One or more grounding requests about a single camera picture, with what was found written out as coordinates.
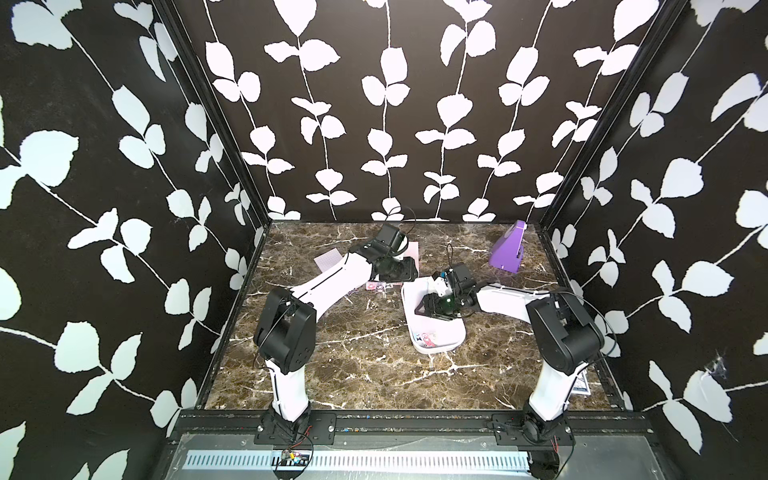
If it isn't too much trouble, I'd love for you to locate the small circuit board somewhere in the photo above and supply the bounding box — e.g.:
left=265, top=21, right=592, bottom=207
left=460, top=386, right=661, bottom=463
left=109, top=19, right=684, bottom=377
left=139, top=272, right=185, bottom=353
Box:
left=277, top=450, right=313, bottom=468

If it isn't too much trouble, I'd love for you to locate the blue playing card box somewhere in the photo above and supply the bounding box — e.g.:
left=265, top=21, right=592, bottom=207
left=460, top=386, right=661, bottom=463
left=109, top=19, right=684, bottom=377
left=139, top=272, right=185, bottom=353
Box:
left=571, top=370, right=591, bottom=396

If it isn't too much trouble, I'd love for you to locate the white plastic storage box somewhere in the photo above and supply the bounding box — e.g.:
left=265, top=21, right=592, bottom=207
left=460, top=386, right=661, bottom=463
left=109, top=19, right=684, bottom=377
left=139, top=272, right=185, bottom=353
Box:
left=401, top=277, right=467, bottom=355

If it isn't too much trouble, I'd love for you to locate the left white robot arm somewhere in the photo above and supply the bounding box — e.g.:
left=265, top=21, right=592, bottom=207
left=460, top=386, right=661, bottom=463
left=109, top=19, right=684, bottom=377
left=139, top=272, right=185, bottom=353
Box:
left=254, top=236, right=418, bottom=423

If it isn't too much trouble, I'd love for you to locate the purple sticker sheet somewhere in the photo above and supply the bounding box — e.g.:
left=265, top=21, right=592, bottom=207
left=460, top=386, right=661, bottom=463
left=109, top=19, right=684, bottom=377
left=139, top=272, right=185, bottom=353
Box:
left=314, top=248, right=343, bottom=273

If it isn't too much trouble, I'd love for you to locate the purple plastic stand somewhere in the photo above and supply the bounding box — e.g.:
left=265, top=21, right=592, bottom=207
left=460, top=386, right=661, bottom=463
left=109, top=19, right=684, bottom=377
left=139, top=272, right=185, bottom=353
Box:
left=488, top=220, right=527, bottom=274

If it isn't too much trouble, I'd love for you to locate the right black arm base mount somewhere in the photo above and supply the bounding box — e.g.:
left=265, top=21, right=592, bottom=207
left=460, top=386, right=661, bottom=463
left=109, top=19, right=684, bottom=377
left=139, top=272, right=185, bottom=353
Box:
left=486, top=411, right=574, bottom=449

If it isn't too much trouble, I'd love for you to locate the white perforated cable duct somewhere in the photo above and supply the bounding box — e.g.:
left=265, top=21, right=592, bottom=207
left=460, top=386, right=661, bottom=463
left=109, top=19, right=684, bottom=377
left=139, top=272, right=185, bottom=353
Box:
left=181, top=450, right=532, bottom=475

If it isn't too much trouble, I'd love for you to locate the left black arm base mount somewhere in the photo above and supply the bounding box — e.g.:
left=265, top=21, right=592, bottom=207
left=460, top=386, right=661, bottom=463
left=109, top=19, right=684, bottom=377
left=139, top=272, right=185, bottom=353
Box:
left=254, top=408, right=337, bottom=447

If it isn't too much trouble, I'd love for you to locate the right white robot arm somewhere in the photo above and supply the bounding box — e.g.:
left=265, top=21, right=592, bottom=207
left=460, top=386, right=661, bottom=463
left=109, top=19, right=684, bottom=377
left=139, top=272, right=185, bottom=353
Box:
left=401, top=277, right=605, bottom=422

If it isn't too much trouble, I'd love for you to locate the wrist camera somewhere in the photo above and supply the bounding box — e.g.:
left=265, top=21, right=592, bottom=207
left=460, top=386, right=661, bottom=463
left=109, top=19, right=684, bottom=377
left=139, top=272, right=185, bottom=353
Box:
left=430, top=263, right=477, bottom=298
left=374, top=223, right=408, bottom=257

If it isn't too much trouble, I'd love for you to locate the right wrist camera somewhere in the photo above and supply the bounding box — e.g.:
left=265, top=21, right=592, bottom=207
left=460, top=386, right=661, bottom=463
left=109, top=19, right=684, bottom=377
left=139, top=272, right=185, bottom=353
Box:
left=430, top=263, right=477, bottom=298

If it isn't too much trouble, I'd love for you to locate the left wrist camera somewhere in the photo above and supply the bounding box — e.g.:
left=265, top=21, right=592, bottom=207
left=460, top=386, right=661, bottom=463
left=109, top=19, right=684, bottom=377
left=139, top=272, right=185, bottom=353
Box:
left=374, top=223, right=408, bottom=257

